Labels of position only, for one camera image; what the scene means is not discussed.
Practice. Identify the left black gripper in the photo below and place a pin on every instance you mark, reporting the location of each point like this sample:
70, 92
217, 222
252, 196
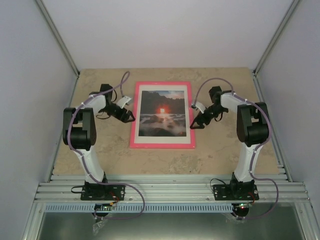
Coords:
126, 116

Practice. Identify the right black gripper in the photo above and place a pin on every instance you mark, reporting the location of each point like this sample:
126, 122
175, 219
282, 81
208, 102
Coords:
199, 116

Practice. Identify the pink picture frame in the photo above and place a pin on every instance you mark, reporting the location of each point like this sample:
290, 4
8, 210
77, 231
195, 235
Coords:
132, 125

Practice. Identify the sunset landscape photo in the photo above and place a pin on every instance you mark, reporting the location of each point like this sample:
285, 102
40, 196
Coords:
162, 113

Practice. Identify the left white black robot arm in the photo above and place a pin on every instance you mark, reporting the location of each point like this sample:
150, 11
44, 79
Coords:
80, 134

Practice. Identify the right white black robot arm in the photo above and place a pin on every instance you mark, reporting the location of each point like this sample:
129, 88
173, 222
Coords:
252, 130

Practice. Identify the left circuit board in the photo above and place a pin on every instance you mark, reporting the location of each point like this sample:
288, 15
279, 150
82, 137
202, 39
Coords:
105, 207

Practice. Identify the circuit board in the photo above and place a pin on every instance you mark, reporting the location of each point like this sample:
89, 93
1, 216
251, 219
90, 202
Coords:
105, 207
243, 205

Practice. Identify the right circuit board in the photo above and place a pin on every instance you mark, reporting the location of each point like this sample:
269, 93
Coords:
243, 205

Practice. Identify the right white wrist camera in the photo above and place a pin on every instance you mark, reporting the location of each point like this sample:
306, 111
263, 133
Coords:
198, 106

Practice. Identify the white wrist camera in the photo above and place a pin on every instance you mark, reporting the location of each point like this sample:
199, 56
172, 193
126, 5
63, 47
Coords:
124, 101
198, 106

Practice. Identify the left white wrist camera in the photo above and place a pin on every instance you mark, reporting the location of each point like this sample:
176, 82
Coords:
124, 101

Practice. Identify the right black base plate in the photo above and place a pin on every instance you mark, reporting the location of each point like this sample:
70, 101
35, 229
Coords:
223, 192

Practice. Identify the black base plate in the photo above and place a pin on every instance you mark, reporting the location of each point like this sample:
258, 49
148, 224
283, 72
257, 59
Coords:
223, 192
115, 191

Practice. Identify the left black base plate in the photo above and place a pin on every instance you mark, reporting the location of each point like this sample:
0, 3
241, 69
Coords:
115, 191

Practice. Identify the aluminium rail platform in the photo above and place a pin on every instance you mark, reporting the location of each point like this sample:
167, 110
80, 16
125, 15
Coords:
171, 188

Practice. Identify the blue slotted cable duct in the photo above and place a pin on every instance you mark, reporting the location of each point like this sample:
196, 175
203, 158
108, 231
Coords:
138, 207

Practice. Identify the left aluminium corner post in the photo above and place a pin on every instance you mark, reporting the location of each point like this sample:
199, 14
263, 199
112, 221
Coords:
58, 38

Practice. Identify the aluminium corner post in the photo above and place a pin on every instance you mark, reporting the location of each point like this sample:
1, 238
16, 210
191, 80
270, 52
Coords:
58, 38
276, 36

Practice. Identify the right aluminium corner post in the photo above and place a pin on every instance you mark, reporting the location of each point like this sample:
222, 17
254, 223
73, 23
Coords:
276, 36

